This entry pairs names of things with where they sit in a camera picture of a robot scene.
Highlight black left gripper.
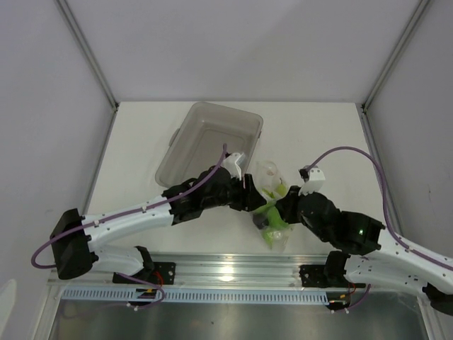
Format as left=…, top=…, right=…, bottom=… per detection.
left=202, top=172, right=266, bottom=213

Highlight green custard apple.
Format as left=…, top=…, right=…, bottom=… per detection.
left=264, top=206, right=289, bottom=230

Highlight purple eggplant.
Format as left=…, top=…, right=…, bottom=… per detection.
left=252, top=215, right=268, bottom=230

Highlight clear dotted zip bag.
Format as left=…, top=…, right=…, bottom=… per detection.
left=251, top=161, right=293, bottom=253

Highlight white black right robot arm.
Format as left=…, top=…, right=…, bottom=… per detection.
left=276, top=186, right=452, bottom=315

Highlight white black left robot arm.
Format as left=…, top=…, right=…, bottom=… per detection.
left=50, top=166, right=266, bottom=283

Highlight grey plastic food bin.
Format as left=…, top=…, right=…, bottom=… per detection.
left=155, top=102, right=263, bottom=188

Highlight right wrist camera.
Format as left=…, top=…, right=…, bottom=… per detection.
left=299, top=166, right=326, bottom=196

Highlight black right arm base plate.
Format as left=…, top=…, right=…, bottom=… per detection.
left=299, top=264, right=367, bottom=288

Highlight aluminium mounting rail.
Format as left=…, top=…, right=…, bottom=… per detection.
left=49, top=251, right=355, bottom=288

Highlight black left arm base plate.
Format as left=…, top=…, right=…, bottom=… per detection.
left=130, top=262, right=176, bottom=285

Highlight white slotted cable duct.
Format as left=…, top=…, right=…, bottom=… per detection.
left=61, top=286, right=329, bottom=305

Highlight right aluminium frame post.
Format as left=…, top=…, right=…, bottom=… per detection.
left=361, top=0, right=432, bottom=114

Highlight aluminium frame post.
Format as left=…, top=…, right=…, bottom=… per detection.
left=54, top=0, right=119, bottom=111
left=361, top=0, right=432, bottom=114

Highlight left aluminium frame post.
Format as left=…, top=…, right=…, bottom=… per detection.
left=54, top=0, right=119, bottom=111

